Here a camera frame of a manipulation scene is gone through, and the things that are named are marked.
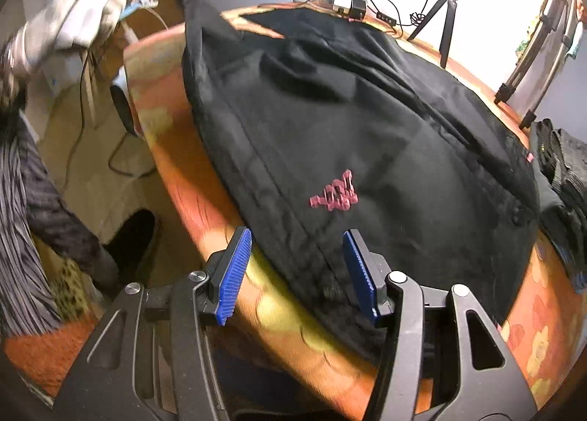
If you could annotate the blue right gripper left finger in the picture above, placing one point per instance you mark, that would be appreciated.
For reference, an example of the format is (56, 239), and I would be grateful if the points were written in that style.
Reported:
(226, 270)

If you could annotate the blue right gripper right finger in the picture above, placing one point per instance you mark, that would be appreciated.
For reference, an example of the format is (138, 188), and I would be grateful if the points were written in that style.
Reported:
(368, 272)

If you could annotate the black pants with pink print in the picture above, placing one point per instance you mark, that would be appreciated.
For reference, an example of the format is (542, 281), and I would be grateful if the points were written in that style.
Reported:
(321, 125)

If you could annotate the left hand in grey glove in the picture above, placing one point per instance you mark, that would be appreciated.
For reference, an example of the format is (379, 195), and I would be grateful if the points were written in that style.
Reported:
(61, 26)

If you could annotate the white and black charger block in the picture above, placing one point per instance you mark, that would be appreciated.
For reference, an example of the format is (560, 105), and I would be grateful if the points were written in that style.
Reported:
(350, 9)

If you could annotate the striped grey garment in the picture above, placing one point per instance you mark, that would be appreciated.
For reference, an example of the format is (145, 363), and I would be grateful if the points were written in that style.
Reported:
(32, 207)

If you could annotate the dark folded clothes pile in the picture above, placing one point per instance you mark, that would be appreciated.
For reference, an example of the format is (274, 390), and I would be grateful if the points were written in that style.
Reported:
(559, 167)

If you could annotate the large tripod legs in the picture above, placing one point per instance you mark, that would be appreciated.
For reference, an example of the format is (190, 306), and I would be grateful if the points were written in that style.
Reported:
(556, 37)

